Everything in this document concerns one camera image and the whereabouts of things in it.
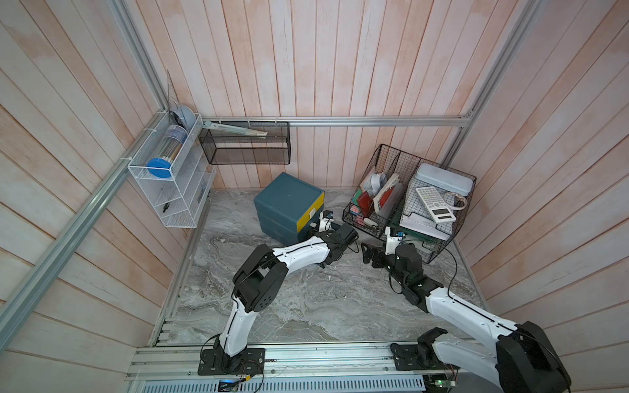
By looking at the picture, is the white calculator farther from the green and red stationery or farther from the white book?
the green and red stationery

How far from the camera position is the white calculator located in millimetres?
833

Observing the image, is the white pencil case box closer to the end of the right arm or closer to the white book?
the white book

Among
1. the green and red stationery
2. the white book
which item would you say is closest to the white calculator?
the white book

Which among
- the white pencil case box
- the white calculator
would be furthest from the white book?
the white pencil case box

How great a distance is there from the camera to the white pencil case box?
36.2 inches

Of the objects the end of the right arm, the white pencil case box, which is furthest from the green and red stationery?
the end of the right arm

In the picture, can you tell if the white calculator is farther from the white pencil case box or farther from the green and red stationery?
the green and red stationery

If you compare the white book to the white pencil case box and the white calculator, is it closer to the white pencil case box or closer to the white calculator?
the white calculator

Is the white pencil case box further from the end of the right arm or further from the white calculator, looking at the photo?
the end of the right arm

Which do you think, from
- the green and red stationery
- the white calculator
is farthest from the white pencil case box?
the green and red stationery

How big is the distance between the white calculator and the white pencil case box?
0.04 meters

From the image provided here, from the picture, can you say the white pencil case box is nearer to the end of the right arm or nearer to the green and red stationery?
the green and red stationery

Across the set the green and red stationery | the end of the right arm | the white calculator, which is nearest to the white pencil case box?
the white calculator
